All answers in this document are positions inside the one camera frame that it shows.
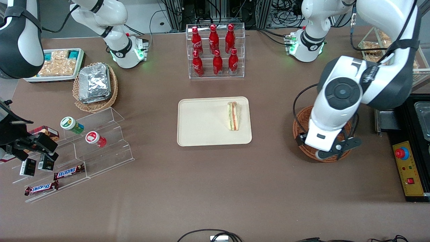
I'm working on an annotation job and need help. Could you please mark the clear acrylic bottle rack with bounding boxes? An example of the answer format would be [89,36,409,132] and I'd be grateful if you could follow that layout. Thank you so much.
[186,23,246,79]

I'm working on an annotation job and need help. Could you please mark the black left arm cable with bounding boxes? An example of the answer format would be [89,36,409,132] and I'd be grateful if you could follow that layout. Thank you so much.
[292,0,419,145]

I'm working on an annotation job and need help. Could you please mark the brown chocolate box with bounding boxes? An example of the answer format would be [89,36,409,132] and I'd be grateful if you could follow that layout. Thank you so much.
[29,125,60,142]

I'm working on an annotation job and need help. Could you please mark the white wire rack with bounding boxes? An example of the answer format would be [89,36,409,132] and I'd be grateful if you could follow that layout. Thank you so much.
[358,26,430,88]

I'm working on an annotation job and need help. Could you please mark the triangle sandwich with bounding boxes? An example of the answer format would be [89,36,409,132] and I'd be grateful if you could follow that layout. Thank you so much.
[227,102,240,131]

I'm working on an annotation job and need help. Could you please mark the round brown wicker basket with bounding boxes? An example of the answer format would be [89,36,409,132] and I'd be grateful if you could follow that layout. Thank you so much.
[292,105,353,163]

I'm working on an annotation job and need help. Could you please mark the clear acrylic stepped display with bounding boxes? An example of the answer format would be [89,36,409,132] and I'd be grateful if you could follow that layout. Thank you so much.
[12,107,135,203]

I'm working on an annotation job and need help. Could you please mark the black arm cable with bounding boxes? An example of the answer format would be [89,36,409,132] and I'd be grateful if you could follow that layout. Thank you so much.
[292,0,419,145]
[39,3,81,34]

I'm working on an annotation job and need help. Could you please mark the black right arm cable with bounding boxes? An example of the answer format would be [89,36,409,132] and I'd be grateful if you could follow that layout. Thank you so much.
[39,3,81,34]

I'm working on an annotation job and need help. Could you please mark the silver foil pack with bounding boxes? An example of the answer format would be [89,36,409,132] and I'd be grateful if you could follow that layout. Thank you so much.
[81,94,112,104]
[78,63,111,100]

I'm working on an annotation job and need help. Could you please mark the grey metal chute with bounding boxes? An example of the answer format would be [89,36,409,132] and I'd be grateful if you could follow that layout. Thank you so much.
[375,108,402,134]

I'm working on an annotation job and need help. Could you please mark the red cola bottle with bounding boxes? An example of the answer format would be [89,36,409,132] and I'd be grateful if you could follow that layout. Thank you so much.
[191,27,203,56]
[213,50,223,76]
[209,24,219,54]
[225,24,235,53]
[192,50,204,77]
[228,48,239,75]

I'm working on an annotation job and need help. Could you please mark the green lid cup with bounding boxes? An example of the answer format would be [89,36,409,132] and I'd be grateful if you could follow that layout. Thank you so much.
[60,116,85,134]

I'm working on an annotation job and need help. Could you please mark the yellow control panel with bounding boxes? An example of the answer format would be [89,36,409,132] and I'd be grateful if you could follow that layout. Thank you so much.
[392,140,424,197]

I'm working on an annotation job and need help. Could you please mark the aluminium frame rack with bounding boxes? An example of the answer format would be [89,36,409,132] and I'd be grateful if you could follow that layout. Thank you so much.
[161,0,272,31]

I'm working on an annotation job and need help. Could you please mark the red lid cup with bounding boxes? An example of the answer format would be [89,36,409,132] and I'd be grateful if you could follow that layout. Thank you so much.
[85,131,107,148]

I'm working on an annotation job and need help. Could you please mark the beige rectangular tray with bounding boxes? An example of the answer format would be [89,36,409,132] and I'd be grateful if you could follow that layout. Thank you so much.
[177,96,252,147]

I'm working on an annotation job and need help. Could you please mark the small black box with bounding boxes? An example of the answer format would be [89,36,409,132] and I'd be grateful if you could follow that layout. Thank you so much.
[19,158,37,177]
[38,154,55,171]

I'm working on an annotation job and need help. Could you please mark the steel pan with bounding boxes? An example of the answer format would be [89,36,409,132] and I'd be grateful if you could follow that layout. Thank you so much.
[414,102,430,142]

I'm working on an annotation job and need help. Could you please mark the white snack tray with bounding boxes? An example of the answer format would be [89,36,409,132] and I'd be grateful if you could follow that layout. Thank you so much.
[24,48,85,83]

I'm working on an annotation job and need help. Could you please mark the oval tan wicker basket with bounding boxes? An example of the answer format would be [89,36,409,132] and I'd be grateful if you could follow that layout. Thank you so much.
[73,62,119,113]

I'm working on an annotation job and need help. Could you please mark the black base cables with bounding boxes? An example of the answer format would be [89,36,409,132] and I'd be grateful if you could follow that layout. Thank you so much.
[255,28,290,46]

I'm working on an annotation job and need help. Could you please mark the black looped cable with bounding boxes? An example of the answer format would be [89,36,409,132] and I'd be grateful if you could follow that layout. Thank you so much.
[177,229,242,242]

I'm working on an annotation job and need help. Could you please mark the black cable bundle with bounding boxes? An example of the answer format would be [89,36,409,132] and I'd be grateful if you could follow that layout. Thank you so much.
[269,0,306,27]

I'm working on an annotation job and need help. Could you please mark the black machine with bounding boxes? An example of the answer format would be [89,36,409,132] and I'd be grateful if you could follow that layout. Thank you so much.
[375,92,430,203]

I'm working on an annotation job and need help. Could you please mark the snickers chocolate bar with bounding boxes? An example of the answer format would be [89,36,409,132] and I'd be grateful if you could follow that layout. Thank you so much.
[24,180,59,196]
[54,163,85,180]

